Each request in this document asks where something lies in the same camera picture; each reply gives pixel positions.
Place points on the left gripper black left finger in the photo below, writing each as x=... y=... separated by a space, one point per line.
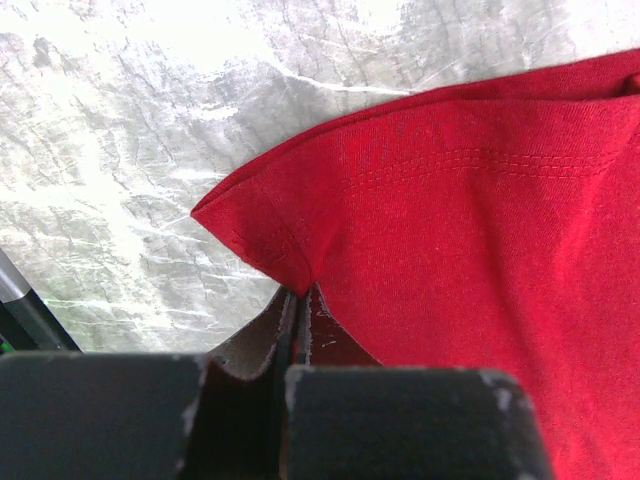
x=214 y=415

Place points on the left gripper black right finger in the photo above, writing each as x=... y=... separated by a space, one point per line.
x=350 y=418

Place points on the red t-shirt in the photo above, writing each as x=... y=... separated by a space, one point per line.
x=491 y=224

